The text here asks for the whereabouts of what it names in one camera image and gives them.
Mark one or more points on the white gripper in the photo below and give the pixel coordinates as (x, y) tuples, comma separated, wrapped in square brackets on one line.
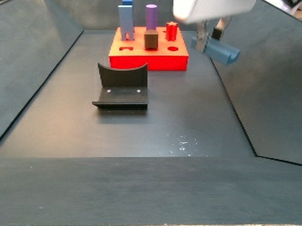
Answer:
[(191, 11)]

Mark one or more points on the blue arch object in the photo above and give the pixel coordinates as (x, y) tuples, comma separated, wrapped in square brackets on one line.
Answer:
[(216, 50)]

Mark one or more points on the light blue arch peg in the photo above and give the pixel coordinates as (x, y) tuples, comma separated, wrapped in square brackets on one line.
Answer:
[(127, 25)]

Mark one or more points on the black curved fixture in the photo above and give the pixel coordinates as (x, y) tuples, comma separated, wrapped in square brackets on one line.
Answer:
[(123, 88)]

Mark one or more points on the red star peg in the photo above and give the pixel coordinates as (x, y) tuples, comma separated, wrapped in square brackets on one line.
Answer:
[(171, 26)]

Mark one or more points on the dark brown hexagon peg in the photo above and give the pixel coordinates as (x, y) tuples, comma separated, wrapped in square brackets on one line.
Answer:
[(151, 39)]

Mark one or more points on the purple cylinder peg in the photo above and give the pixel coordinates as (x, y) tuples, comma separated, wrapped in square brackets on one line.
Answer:
[(151, 16)]

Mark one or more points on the dark blue square peg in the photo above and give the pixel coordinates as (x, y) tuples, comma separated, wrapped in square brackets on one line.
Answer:
[(127, 2)]

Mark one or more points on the red shape sorter base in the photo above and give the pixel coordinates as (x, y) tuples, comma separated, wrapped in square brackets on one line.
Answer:
[(128, 54)]

